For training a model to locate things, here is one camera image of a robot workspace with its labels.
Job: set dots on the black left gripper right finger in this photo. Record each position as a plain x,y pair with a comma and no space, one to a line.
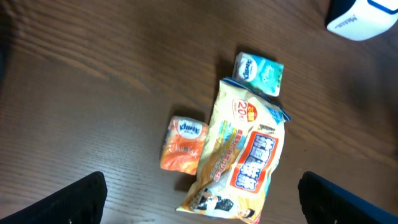
325,202

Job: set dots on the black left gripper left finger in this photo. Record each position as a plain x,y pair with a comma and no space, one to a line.
80,202

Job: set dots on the yellow snack bag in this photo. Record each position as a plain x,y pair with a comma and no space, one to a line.
241,151

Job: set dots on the orange tissue pack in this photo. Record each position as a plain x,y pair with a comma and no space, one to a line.
183,145

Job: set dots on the white barcode scanner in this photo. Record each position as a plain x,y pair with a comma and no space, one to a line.
361,19

